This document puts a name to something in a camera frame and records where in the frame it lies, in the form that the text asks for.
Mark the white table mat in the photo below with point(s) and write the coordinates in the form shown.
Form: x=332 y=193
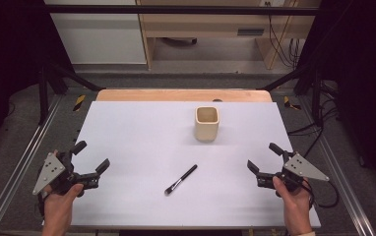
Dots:
x=150 y=141

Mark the black makeup brush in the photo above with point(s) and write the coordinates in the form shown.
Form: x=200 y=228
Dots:
x=180 y=180

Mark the person's left hand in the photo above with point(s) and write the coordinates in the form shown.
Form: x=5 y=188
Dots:
x=58 y=208

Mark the person's right hand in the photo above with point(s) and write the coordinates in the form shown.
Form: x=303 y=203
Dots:
x=296 y=206

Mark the beige square cup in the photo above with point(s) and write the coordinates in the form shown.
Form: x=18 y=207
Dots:
x=206 y=129

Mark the light wooden desk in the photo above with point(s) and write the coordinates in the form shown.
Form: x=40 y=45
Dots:
x=205 y=24

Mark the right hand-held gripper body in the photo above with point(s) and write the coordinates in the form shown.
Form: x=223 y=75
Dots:
x=296 y=173

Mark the wooden table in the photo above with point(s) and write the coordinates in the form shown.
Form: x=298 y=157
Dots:
x=163 y=95

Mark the yellow black tape marker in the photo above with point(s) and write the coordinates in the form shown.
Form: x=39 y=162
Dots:
x=289 y=103
x=79 y=102

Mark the black metal stand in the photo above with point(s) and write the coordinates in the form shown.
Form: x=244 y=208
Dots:
x=44 y=95
x=314 y=95

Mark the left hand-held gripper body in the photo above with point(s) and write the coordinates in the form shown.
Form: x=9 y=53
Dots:
x=66 y=178

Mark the black horizontal frame bar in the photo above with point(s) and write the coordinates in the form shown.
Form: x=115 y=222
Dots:
x=182 y=10

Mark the aluminium floor rail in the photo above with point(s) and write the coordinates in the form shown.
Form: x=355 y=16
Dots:
x=340 y=177
x=18 y=164

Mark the white cabinet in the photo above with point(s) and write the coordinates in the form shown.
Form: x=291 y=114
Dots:
x=99 y=36

